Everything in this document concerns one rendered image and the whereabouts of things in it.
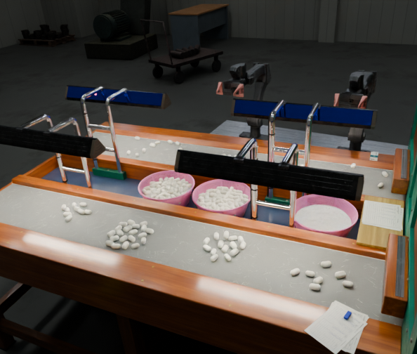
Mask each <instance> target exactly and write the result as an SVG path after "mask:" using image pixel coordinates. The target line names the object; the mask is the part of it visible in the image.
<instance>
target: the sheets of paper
mask: <svg viewBox="0 0 417 354"><path fill-rule="evenodd" d="M403 213H404V208H401V205H396V204H387V203H382V202H373V201H368V200H365V202H364V211H363V216H362V223H363V224H364V225H373V226H377V227H381V228H387V229H391V230H398V231H401V230H402V219H403Z"/></svg>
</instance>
